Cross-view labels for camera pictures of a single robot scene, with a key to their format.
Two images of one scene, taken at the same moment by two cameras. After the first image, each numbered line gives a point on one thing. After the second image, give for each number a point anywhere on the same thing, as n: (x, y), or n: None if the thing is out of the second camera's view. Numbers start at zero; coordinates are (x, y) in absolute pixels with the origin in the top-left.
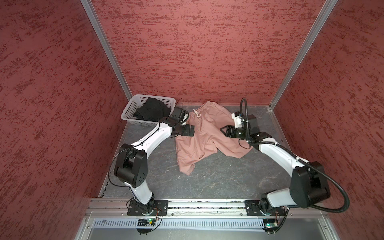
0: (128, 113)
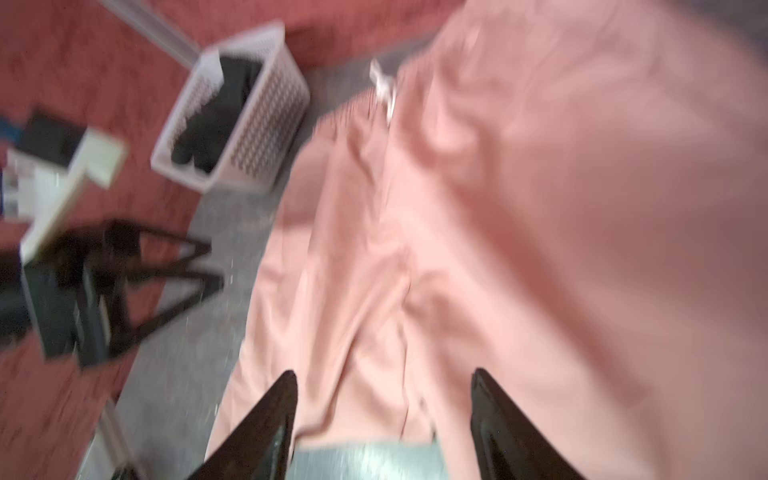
0: (269, 121)
